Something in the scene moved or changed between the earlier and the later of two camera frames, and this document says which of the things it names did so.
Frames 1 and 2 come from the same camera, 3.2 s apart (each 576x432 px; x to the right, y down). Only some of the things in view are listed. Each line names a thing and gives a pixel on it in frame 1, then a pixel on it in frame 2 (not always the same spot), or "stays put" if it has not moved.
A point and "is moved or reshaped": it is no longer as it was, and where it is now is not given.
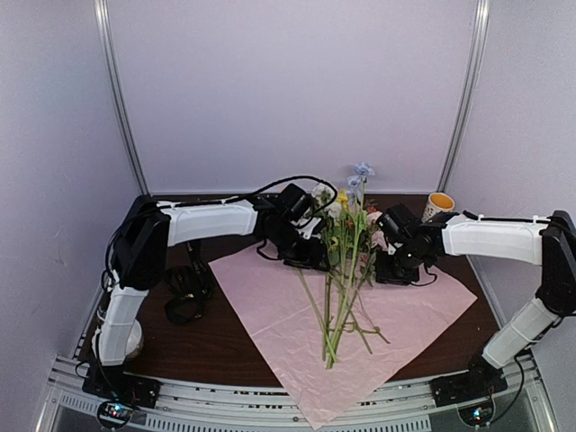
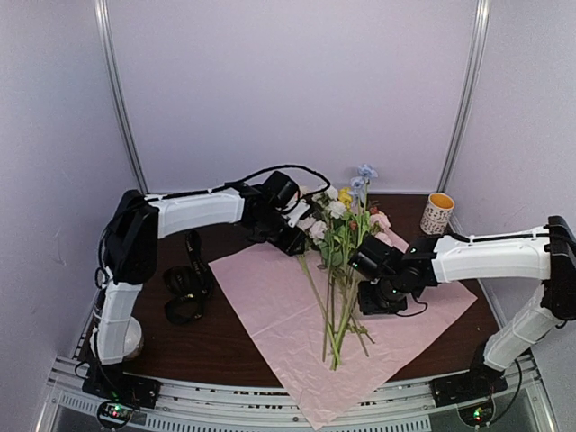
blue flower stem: (363, 171) stays put
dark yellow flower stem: (359, 329) is moved or reshaped
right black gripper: (385, 275) → (368, 307)
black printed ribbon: (191, 287) stays put
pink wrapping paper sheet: (332, 334) stays put
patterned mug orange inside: (436, 202) stays put
